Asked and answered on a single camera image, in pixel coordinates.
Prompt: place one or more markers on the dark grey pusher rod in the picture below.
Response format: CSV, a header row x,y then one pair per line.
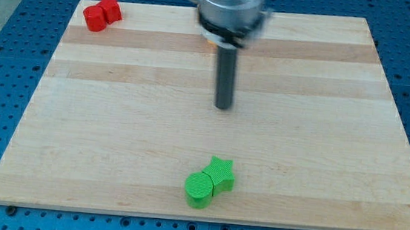
x,y
226,64

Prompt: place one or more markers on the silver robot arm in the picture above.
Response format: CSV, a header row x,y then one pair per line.
x,y
231,25

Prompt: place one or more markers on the green star block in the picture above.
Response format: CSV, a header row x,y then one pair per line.
x,y
221,173

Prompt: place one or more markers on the wooden board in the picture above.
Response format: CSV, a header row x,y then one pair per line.
x,y
120,119

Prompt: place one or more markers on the red star block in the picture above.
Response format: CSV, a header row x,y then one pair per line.
x,y
111,9

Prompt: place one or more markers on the green cylinder block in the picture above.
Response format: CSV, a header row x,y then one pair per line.
x,y
198,190

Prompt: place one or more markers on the red cylinder block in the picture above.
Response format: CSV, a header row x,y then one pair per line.
x,y
94,18

